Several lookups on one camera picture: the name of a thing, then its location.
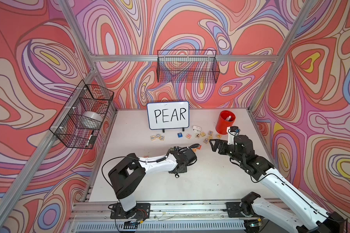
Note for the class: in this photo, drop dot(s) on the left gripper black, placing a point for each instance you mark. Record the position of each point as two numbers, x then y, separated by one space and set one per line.
185 170

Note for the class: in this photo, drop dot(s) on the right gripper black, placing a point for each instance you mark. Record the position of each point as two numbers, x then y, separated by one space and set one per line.
223 144

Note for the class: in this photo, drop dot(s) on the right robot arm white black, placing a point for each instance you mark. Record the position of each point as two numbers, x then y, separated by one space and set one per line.
304 216

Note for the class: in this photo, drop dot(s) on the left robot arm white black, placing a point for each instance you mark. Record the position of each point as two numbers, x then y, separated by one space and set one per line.
126 176

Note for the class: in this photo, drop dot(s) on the whiteboard with PEAR text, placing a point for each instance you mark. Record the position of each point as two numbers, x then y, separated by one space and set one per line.
168 115

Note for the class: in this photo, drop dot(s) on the red plastic cup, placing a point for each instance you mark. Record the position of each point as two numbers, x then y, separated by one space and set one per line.
222 124

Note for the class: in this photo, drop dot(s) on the white whiteboard eraser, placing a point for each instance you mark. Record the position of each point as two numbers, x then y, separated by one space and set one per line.
197 129

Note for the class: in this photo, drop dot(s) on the black marker in basket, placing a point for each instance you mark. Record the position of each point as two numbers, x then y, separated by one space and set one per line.
89 139

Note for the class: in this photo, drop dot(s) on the white tape roll in basket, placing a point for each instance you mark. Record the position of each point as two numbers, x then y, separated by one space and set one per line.
93 115

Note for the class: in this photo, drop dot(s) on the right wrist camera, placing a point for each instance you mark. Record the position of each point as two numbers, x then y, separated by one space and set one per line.
234 130

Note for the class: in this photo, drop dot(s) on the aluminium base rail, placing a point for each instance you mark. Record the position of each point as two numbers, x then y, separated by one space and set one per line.
181 217

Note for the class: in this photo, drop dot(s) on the black wire basket back wall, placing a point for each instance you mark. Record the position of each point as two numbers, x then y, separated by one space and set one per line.
187 66

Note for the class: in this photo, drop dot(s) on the black wire basket wall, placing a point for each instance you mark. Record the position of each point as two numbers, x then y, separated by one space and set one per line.
187 66
70 127

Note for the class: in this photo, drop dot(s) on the black wire basket left wall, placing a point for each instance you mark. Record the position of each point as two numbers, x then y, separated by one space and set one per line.
70 127

